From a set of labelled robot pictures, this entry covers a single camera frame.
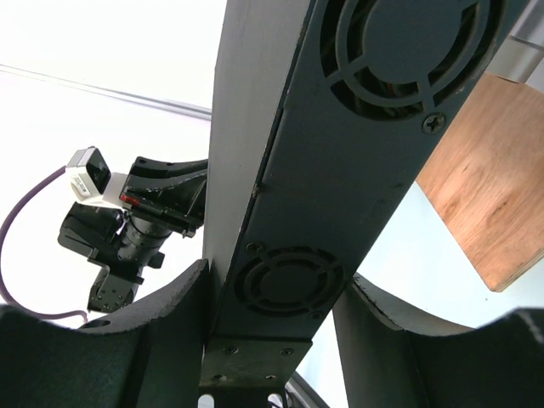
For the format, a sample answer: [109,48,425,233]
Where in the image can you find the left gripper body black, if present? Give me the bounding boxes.
[119,156,208,237]

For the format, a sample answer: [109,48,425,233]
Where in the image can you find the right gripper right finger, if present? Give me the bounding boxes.
[333,275,543,407]

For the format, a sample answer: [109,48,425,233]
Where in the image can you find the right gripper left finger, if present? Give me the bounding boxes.
[1,259,208,407]

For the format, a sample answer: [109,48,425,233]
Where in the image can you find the blue black network switch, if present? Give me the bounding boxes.
[197,0,519,408]

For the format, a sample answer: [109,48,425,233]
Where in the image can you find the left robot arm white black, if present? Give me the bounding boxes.
[58,148,208,314]

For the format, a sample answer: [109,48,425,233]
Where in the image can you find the wooden base board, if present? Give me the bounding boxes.
[416,74,543,292]

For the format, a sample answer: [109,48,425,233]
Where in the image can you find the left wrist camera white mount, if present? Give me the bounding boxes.
[65,146,128,209]

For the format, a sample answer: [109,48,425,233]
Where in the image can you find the left aluminium frame post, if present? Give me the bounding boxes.
[1,64,212,122]

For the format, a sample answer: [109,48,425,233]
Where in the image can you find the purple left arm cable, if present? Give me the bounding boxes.
[0,166,90,320]

